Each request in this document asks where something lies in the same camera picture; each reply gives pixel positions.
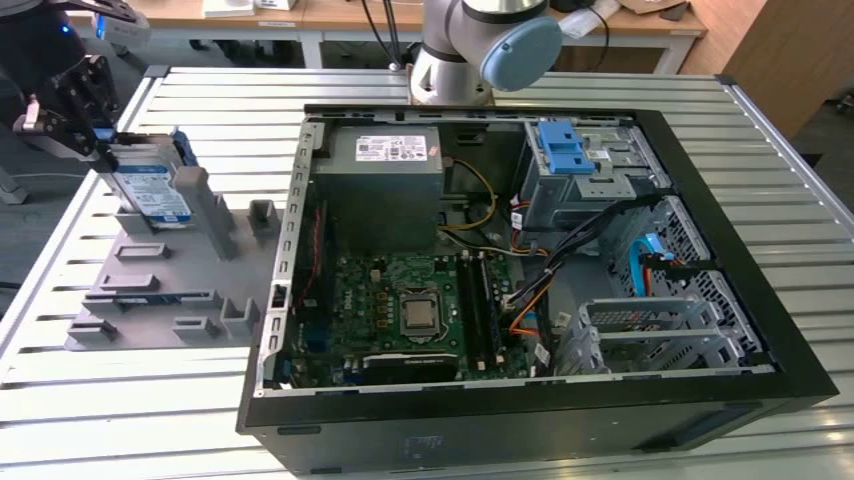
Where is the blue data wire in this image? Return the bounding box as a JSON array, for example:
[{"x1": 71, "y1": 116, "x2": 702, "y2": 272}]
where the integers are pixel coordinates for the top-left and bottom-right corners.
[{"x1": 626, "y1": 232, "x2": 675, "y2": 301}]

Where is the brown cardboard piece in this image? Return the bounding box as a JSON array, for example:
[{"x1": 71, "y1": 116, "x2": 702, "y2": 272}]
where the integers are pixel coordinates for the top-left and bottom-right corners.
[{"x1": 617, "y1": 0, "x2": 690, "y2": 22}]

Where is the black cable bundle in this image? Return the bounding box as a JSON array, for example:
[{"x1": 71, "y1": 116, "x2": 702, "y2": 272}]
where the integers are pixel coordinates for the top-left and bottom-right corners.
[{"x1": 503, "y1": 194, "x2": 669, "y2": 314}]

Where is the grey power supply unit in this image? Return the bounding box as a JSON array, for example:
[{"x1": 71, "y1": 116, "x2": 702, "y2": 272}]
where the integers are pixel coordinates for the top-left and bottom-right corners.
[{"x1": 312, "y1": 123, "x2": 447, "y2": 256}]

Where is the black graphics card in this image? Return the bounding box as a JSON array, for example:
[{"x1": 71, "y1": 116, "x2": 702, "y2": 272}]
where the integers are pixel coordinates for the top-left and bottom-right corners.
[{"x1": 359, "y1": 349, "x2": 462, "y2": 386}]

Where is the orange wire loop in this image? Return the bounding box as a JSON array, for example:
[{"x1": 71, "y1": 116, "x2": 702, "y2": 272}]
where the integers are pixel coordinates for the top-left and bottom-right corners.
[{"x1": 507, "y1": 293, "x2": 546, "y2": 346}]

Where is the coloured power wire black plug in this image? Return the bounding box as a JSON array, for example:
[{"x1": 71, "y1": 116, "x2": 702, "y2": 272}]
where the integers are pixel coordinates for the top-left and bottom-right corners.
[{"x1": 639, "y1": 252, "x2": 715, "y2": 281}]

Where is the grey parts rack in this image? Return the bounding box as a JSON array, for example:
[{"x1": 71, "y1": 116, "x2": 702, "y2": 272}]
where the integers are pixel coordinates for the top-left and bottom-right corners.
[{"x1": 65, "y1": 167, "x2": 286, "y2": 354}]

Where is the green motherboard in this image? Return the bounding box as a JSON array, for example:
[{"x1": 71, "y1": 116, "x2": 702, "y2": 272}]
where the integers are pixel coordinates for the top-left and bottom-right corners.
[{"x1": 292, "y1": 249, "x2": 555, "y2": 389}]

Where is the metal disk bay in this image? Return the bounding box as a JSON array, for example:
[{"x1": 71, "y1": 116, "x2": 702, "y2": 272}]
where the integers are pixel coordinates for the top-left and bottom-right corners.
[{"x1": 557, "y1": 294, "x2": 762, "y2": 376}]

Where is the blue plastic drive latch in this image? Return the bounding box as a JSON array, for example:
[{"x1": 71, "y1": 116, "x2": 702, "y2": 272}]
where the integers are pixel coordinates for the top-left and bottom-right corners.
[{"x1": 535, "y1": 121, "x2": 595, "y2": 176}]

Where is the black PC case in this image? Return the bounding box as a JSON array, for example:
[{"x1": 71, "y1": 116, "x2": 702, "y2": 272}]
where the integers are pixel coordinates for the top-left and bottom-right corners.
[{"x1": 234, "y1": 102, "x2": 841, "y2": 476}]

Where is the hard disk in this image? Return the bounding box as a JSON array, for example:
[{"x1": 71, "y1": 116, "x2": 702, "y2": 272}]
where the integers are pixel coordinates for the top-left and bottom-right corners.
[{"x1": 99, "y1": 127, "x2": 199, "y2": 234}]

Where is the black RAM slot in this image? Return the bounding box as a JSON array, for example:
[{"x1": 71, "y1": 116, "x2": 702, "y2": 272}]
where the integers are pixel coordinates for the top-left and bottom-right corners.
[{"x1": 458, "y1": 251, "x2": 487, "y2": 370}]

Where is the metal optical drive cage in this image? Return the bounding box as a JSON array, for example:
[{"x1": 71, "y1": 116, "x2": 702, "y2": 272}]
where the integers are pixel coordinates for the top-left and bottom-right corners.
[{"x1": 519, "y1": 119, "x2": 673, "y2": 234}]

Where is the large white box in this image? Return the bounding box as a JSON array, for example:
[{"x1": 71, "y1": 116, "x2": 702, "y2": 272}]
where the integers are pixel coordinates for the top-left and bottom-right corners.
[{"x1": 202, "y1": 0, "x2": 259, "y2": 19}]

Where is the black camera bracket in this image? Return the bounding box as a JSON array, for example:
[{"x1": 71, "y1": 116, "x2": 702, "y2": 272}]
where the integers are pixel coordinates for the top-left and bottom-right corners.
[{"x1": 63, "y1": 0, "x2": 152, "y2": 24}]

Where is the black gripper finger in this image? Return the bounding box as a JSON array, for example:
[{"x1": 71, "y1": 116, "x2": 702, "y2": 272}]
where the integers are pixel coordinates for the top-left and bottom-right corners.
[
  {"x1": 12, "y1": 94, "x2": 120, "y2": 174},
  {"x1": 49, "y1": 54, "x2": 122, "y2": 131}
]

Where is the silver CPU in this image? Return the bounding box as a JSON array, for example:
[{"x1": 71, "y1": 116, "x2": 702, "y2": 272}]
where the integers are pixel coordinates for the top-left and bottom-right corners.
[{"x1": 404, "y1": 298, "x2": 440, "y2": 330}]

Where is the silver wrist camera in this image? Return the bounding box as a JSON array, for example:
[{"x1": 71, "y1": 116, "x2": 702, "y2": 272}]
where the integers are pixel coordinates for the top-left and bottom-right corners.
[{"x1": 96, "y1": 10, "x2": 152, "y2": 49}]

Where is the wooden desk white frame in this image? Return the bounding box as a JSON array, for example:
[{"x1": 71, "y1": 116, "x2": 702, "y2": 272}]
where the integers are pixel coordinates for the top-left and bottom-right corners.
[
  {"x1": 296, "y1": 0, "x2": 709, "y2": 76},
  {"x1": 65, "y1": 0, "x2": 308, "y2": 69}
]

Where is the CPU socket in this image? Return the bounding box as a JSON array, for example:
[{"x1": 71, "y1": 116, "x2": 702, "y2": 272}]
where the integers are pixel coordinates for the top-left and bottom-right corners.
[{"x1": 396, "y1": 286, "x2": 448, "y2": 345}]

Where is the yellow wire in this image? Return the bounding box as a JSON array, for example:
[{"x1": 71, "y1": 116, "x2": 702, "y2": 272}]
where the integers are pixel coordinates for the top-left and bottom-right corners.
[{"x1": 439, "y1": 158, "x2": 499, "y2": 234}]

